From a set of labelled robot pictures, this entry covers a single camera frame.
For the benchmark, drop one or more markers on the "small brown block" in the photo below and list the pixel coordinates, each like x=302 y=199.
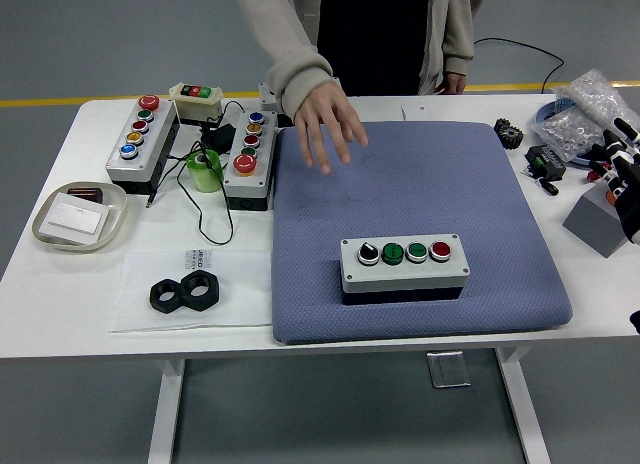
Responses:
x=85 y=193

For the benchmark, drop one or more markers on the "small black hex nut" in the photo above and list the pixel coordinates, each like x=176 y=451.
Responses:
x=160 y=304

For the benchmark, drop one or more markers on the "grey five-button control box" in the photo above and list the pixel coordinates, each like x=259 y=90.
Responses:
x=155 y=134
x=262 y=154

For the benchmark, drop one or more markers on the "small red part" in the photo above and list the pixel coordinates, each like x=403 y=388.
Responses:
x=594 y=176

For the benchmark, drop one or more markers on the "grey four-button control box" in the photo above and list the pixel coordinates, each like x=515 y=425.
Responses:
x=267 y=96
x=400 y=276

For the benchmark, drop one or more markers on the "metal bracket under table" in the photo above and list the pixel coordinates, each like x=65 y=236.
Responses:
x=449 y=369

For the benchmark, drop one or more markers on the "grey block base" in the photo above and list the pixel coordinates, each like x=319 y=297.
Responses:
x=592 y=224

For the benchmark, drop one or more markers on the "large black hex nut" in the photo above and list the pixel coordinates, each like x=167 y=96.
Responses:
x=200 y=301

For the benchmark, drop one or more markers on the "cream red-green switch box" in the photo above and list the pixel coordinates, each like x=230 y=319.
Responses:
x=197 y=106

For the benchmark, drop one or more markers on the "black module with green terminals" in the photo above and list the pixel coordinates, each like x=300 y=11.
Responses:
x=545 y=161

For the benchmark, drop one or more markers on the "person's right hand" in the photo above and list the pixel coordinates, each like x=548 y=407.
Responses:
x=325 y=119

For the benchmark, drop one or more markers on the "white oval tray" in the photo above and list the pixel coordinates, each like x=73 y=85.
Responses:
x=114 y=196

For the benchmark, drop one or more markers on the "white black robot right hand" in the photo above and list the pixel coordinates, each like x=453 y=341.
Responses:
x=629 y=194

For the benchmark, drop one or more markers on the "clear bag of washers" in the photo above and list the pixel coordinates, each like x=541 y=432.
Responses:
x=570 y=131

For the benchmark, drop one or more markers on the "black power adapter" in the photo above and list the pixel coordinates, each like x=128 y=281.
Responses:
x=220 y=138

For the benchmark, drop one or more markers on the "clear printed plastic bag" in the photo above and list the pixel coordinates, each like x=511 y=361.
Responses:
x=240 y=294

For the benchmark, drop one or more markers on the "orange cylinder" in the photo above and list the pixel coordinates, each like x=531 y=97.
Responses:
x=611 y=197

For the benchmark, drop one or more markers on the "person's left forearm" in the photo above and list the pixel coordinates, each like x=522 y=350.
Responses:
x=459 y=44

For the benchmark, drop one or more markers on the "black gear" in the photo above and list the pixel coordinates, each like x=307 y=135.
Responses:
x=510 y=134

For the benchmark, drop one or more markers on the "blue plate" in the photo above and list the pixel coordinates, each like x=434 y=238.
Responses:
x=542 y=115

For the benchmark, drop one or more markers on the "person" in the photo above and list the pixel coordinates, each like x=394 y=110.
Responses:
x=375 y=34

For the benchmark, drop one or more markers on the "white table leg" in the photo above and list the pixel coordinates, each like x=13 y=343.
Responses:
x=522 y=409
x=167 y=409

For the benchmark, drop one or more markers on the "green tape roll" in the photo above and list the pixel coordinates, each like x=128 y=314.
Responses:
x=205 y=179

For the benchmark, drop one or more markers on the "white wall switch plate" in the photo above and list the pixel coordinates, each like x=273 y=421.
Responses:
x=75 y=219

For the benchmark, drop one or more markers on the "bubble wrap bag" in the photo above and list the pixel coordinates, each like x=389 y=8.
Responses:
x=595 y=94

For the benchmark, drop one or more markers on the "person's right forearm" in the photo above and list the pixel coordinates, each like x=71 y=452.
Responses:
x=300 y=69

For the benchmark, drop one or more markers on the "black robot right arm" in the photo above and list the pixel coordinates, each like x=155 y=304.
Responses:
x=636 y=323

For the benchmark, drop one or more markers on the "blue-grey cushion mat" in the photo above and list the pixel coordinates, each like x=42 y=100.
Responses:
x=425 y=194

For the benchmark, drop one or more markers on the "person's left hand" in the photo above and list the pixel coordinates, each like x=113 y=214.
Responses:
x=455 y=83

